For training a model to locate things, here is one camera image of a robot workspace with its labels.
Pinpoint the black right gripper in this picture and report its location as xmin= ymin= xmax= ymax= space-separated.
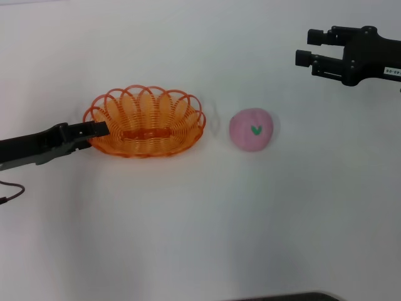
xmin=294 ymin=26 xmax=401 ymax=87

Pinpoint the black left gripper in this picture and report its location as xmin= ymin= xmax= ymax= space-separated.
xmin=0 ymin=121 xmax=110 ymax=172

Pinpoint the orange woven plastic basket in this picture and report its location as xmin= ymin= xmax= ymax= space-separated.
xmin=82 ymin=83 xmax=207 ymax=159

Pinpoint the pink plush peach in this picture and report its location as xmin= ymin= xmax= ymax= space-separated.
xmin=228 ymin=107 xmax=274 ymax=153

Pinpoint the dark robot torso edge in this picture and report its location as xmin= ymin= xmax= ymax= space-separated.
xmin=241 ymin=291 xmax=341 ymax=301

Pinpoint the thin dark cable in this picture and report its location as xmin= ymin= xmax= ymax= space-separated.
xmin=0 ymin=181 xmax=26 ymax=205

